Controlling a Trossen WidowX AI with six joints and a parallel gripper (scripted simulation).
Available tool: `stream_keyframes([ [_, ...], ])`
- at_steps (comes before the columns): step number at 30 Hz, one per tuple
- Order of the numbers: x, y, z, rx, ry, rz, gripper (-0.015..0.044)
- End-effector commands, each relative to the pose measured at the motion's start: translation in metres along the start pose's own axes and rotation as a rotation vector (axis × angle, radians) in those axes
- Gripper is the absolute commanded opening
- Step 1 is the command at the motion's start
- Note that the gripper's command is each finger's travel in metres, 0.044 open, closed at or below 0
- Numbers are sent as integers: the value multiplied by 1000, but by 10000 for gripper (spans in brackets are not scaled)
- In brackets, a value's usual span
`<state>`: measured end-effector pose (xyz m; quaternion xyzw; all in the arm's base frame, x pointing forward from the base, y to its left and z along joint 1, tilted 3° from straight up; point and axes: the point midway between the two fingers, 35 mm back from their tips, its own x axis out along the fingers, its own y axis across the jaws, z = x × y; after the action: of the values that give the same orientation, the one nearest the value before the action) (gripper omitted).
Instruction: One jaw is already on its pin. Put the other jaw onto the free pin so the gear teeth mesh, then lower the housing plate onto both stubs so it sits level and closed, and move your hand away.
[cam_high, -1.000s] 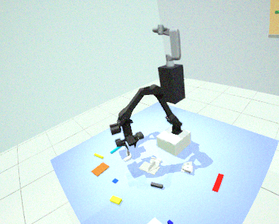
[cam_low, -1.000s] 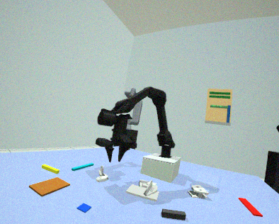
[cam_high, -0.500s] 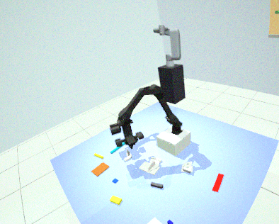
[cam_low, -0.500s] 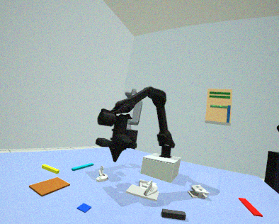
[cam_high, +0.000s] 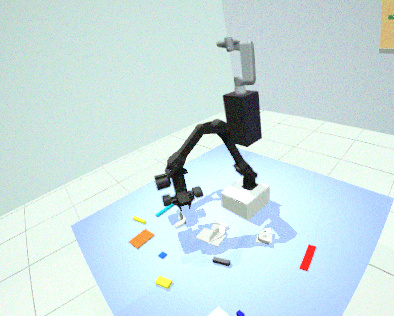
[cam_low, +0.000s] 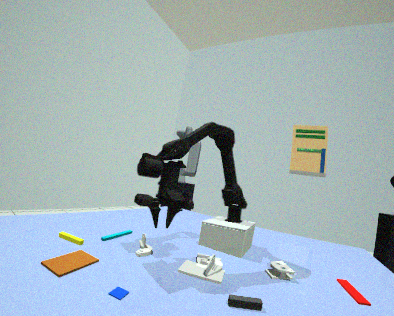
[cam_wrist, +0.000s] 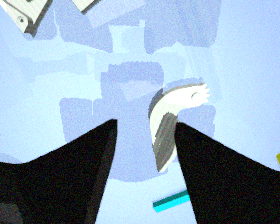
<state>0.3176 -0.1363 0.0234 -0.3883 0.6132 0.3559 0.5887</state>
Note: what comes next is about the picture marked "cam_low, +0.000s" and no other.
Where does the blue flat square plate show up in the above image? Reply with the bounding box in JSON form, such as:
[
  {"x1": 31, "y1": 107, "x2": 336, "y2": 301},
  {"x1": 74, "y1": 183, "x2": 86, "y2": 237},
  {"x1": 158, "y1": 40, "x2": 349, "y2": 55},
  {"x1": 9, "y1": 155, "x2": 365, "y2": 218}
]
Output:
[{"x1": 108, "y1": 287, "x2": 129, "y2": 300}]

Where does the brown flat plate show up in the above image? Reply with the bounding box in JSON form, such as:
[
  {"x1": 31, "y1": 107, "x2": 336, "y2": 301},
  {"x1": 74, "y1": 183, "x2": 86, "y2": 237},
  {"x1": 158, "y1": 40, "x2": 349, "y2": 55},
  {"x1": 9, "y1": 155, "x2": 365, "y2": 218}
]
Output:
[{"x1": 40, "y1": 250, "x2": 99, "y2": 278}]

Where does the red flat bar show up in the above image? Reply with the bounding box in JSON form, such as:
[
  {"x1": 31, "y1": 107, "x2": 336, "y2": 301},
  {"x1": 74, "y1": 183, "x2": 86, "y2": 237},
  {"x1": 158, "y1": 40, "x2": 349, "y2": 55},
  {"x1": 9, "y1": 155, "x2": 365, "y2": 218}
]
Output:
[{"x1": 336, "y1": 279, "x2": 371, "y2": 306}]

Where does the yellow rectangular bar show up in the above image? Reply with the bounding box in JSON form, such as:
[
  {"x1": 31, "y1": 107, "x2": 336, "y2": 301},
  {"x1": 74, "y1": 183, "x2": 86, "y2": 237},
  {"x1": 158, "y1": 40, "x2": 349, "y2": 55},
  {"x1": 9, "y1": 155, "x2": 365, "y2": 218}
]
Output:
[{"x1": 58, "y1": 231, "x2": 84, "y2": 245}]

